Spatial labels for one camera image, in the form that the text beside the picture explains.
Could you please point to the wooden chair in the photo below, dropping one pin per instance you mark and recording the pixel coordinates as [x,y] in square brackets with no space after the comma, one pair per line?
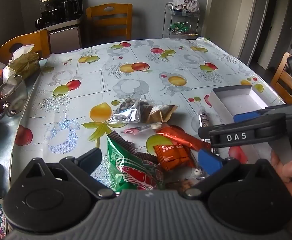
[23,43]
[110,20]
[282,80]

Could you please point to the clear sunflower seed packet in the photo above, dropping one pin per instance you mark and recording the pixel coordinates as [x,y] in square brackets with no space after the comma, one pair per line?
[125,110]

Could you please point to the long orange-red foil packet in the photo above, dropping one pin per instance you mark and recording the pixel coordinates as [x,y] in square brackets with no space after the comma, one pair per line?
[183,136]

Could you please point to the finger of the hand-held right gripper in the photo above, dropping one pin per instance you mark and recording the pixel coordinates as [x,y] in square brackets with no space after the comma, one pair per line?
[246,116]
[236,136]

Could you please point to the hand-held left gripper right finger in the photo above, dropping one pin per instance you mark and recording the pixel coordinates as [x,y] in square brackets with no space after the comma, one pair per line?
[209,161]

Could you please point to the green tissue pack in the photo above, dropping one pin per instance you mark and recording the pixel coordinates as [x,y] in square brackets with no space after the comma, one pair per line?
[25,63]

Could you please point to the fruit print tablecloth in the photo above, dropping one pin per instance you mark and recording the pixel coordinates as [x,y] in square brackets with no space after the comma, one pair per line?
[85,100]

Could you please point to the green wrapped candies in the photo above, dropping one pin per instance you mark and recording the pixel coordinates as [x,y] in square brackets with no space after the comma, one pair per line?
[181,27]

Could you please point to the clear candy packet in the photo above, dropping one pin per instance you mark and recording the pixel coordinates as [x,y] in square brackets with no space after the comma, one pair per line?
[133,130]

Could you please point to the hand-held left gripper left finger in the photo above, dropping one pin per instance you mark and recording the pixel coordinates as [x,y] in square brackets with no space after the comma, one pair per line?
[90,158]

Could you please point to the dark slim snack tube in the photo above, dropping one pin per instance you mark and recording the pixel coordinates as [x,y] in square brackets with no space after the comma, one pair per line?
[204,120]

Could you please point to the small orange snack packet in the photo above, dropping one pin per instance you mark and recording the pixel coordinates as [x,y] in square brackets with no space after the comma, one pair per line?
[172,156]

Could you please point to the green and red snack bag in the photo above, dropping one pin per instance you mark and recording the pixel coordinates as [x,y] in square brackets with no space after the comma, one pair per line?
[128,170]

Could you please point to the brown snack packet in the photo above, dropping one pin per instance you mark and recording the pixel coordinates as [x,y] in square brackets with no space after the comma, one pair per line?
[158,112]

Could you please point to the metal trolley rack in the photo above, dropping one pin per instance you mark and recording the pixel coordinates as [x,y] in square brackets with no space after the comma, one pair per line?
[181,17]

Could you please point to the white plastic bag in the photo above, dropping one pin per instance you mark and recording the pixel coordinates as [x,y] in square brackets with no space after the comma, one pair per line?
[186,1]

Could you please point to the black and silver drinks machine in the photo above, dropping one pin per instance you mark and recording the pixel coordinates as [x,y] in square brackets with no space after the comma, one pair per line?
[60,15]

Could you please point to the clear small snack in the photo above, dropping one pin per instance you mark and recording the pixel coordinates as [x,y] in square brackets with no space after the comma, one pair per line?
[198,173]

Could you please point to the white cardboard box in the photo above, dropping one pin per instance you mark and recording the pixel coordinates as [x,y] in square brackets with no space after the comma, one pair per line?
[238,101]

